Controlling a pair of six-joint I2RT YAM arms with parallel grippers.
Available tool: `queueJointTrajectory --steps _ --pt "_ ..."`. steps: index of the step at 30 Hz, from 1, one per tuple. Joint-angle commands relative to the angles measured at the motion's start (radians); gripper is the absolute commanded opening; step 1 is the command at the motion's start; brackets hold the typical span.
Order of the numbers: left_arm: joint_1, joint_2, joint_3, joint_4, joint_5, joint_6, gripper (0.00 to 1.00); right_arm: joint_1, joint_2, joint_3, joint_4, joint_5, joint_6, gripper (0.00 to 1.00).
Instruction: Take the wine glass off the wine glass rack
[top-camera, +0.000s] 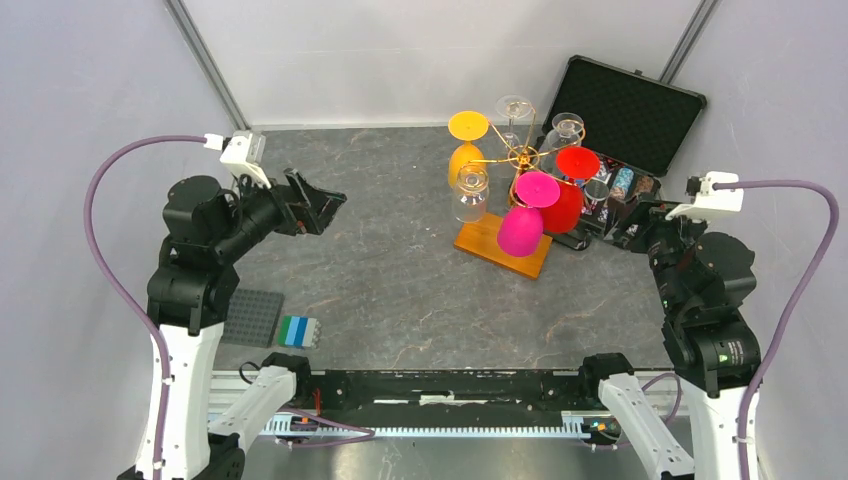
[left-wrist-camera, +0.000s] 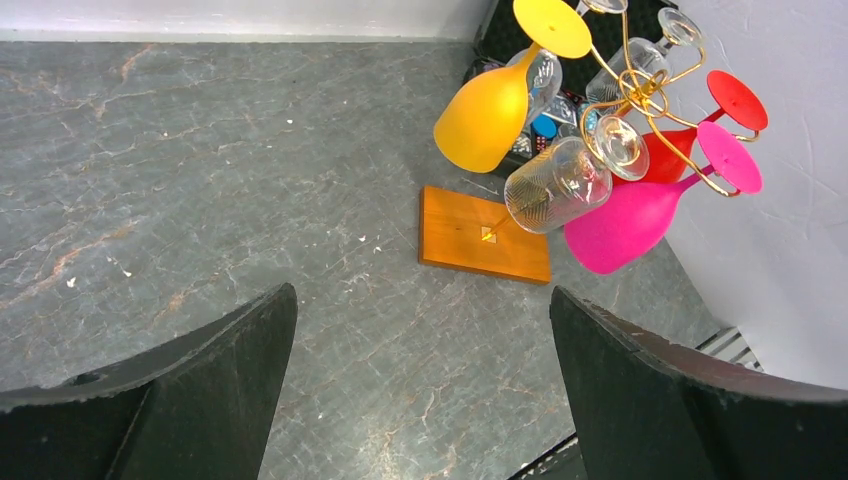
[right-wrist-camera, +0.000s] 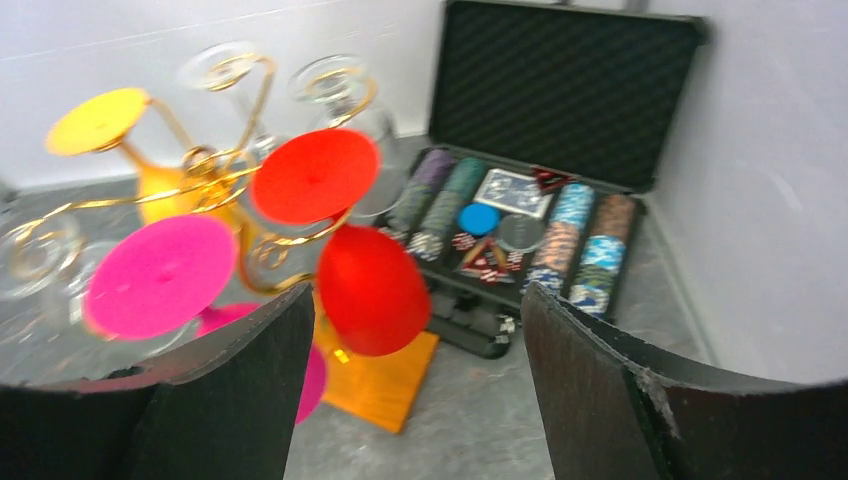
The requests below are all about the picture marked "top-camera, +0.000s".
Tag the clear textured glass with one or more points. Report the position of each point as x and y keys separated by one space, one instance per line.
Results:
x=567 y=129

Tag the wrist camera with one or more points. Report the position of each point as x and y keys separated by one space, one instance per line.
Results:
x=708 y=203
x=242 y=156

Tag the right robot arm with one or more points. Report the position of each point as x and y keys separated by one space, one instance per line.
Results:
x=702 y=279

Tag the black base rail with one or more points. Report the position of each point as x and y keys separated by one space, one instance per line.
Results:
x=522 y=403

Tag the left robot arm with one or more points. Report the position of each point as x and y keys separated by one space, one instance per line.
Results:
x=188 y=299

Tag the grey lego baseplate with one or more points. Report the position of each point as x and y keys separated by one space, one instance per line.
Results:
x=253 y=318

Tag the clear glass back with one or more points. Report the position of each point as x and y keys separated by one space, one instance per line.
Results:
x=513 y=108

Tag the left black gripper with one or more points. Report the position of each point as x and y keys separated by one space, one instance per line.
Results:
x=303 y=207

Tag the yellow wine glass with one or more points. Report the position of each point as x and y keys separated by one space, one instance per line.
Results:
x=467 y=127

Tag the green blue lego block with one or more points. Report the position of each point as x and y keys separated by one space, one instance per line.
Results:
x=298 y=332

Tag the gold wire glass rack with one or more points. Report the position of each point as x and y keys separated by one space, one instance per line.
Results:
x=480 y=238

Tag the pink wine glass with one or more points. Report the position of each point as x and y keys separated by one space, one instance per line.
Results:
x=522 y=227

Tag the red wine glass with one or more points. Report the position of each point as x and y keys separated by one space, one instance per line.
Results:
x=572 y=164

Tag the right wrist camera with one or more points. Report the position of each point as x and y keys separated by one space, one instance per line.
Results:
x=708 y=203

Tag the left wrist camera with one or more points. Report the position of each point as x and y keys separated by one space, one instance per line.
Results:
x=242 y=156

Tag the black poker chip case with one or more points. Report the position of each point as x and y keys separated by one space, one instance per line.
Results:
x=633 y=122

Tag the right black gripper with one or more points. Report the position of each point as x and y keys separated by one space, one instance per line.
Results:
x=645 y=208

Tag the clear glass front left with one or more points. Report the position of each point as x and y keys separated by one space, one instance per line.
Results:
x=470 y=193

